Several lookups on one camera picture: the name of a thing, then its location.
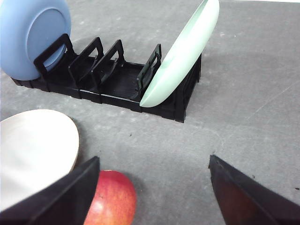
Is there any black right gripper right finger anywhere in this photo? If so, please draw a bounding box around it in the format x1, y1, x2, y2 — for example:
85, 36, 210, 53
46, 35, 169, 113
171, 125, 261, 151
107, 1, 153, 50
209, 155, 300, 225

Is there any red pomegranate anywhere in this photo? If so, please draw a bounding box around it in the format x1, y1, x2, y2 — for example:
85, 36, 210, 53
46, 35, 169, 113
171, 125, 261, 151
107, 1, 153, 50
84, 170, 137, 225

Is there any white plate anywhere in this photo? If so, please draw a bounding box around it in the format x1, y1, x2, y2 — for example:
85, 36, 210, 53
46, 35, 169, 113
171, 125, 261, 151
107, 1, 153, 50
0, 109, 80, 207

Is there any mint green plate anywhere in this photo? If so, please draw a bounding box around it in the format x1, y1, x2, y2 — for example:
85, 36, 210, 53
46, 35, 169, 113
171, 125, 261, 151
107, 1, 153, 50
140, 0, 220, 108

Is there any blue plate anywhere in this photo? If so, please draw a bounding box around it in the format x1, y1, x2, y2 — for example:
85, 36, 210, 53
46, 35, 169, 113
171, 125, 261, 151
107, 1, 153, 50
0, 0, 71, 81

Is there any black dish rack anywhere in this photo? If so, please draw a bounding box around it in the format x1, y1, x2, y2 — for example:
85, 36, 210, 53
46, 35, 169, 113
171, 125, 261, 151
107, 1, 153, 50
12, 33, 202, 123

